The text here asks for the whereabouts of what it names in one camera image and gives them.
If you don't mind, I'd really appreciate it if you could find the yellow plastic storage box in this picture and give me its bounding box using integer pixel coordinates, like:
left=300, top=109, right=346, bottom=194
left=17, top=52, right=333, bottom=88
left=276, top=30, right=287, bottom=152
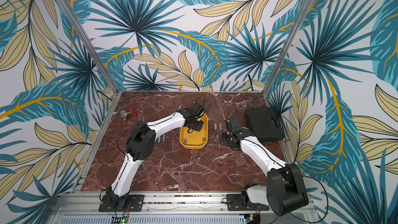
left=179, top=114, right=208, bottom=149

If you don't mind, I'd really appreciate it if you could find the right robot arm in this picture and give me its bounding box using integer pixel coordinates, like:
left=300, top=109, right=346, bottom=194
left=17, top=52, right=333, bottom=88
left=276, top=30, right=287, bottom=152
left=221, top=118, right=309, bottom=216

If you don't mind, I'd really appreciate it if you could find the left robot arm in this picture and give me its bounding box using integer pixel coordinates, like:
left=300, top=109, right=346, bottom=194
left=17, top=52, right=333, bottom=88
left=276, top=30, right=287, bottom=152
left=103, top=102, right=204, bottom=207

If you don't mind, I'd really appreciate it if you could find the black plastic tool case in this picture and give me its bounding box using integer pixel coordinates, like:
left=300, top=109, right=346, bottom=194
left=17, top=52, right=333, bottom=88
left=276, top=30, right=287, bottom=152
left=245, top=107, right=285, bottom=143

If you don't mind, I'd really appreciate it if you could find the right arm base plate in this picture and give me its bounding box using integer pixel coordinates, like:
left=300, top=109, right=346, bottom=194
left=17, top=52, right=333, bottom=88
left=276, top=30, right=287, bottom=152
left=224, top=194, right=270, bottom=211

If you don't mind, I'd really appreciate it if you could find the metal valve red handle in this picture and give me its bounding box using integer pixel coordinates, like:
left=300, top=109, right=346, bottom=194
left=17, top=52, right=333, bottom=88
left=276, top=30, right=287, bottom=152
left=120, top=107, right=137, bottom=121

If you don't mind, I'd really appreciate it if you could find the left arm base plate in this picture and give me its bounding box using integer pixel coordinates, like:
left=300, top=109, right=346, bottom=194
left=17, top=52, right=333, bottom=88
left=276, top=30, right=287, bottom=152
left=98, top=194, right=144, bottom=212

